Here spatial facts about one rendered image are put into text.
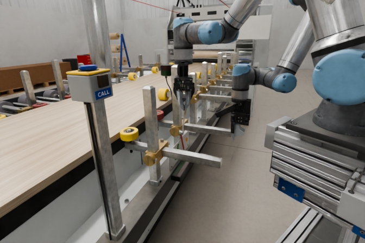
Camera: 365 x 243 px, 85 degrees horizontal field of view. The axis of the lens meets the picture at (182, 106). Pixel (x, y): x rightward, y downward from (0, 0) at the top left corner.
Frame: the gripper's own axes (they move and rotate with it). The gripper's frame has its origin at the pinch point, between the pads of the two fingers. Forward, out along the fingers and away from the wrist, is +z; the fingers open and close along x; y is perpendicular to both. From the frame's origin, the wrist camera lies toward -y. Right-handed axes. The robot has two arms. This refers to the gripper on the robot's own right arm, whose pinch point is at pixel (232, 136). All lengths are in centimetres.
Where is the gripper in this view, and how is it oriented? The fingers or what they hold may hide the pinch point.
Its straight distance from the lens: 102.6
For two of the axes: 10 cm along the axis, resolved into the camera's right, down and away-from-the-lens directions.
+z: 0.2, 9.5, 3.1
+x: 3.7, -3.0, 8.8
